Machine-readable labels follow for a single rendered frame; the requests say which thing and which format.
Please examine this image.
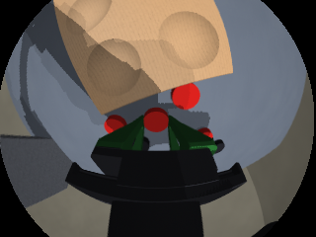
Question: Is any tan tray with round pockets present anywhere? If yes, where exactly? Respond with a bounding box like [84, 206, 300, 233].
[53, 0, 233, 115]

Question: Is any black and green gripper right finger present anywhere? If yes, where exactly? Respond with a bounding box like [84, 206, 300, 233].
[168, 116, 217, 156]

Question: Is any black disc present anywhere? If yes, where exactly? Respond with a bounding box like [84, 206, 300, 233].
[215, 139, 225, 154]
[143, 136, 150, 150]

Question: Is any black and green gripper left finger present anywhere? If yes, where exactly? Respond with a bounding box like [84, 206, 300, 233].
[95, 116, 144, 150]

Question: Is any red disc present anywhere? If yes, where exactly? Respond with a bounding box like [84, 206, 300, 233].
[198, 127, 213, 138]
[171, 83, 200, 110]
[144, 108, 169, 132]
[105, 115, 127, 133]

